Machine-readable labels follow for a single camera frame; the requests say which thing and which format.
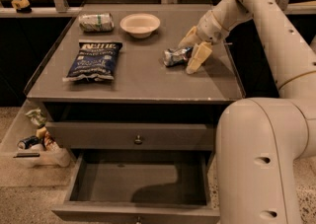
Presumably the dark blue can in bin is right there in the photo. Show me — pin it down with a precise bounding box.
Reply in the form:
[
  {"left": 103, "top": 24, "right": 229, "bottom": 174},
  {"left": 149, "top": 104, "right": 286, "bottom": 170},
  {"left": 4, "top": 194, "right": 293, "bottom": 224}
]
[{"left": 17, "top": 135, "right": 40, "bottom": 149}]

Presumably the open grey middle drawer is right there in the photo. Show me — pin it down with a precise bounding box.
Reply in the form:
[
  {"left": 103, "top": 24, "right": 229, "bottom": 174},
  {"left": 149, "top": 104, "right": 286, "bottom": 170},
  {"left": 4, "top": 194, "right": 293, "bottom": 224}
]
[{"left": 52, "top": 150, "right": 219, "bottom": 224}]

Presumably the blue kettle chips bag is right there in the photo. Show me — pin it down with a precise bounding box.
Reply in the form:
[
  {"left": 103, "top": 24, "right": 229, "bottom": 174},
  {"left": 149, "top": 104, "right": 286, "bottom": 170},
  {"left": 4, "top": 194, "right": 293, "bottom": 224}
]
[{"left": 64, "top": 39, "right": 122, "bottom": 82}]

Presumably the white paper bowl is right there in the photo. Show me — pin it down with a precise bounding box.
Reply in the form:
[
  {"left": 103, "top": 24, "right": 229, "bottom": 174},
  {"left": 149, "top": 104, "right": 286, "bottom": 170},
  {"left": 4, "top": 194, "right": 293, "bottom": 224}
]
[{"left": 120, "top": 13, "right": 160, "bottom": 38}]

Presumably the green white wrapper in bin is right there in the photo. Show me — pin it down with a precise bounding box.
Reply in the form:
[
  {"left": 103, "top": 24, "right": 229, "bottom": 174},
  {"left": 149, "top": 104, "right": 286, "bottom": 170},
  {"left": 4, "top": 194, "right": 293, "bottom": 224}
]
[{"left": 25, "top": 108, "right": 47, "bottom": 128}]

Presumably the clear plastic bin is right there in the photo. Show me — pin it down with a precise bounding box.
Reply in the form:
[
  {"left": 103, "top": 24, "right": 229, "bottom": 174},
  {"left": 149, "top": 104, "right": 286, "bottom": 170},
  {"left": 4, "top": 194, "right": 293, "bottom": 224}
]
[{"left": 0, "top": 101, "right": 70, "bottom": 168}]

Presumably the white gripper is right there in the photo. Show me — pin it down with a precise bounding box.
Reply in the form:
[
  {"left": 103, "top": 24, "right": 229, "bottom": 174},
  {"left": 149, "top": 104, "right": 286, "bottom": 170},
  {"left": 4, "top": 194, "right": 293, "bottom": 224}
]
[{"left": 178, "top": 0, "right": 251, "bottom": 74}]

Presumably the small yellow black object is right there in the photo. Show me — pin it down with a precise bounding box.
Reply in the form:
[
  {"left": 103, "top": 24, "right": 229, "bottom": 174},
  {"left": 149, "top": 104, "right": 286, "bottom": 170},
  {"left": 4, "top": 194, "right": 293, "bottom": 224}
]
[{"left": 11, "top": 0, "right": 32, "bottom": 13}]

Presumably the silver blue redbull can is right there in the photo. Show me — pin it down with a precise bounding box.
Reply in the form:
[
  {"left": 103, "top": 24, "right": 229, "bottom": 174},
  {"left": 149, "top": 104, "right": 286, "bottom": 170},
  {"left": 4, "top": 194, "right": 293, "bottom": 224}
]
[{"left": 163, "top": 46, "right": 193, "bottom": 67}]

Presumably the grey drawer cabinet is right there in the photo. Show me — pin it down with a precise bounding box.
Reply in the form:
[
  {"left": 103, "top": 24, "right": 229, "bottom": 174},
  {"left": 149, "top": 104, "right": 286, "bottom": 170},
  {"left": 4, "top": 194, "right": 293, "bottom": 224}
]
[{"left": 24, "top": 3, "right": 247, "bottom": 224}]

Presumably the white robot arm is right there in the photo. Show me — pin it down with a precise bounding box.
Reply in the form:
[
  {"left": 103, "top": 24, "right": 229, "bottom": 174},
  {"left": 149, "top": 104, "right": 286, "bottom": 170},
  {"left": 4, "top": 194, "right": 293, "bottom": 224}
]
[{"left": 180, "top": 0, "right": 316, "bottom": 224}]

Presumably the grey upper drawer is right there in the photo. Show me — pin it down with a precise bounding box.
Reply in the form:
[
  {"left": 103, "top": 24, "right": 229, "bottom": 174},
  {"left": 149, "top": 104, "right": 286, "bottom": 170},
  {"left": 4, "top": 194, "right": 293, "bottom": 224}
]
[{"left": 46, "top": 122, "right": 215, "bottom": 151}]

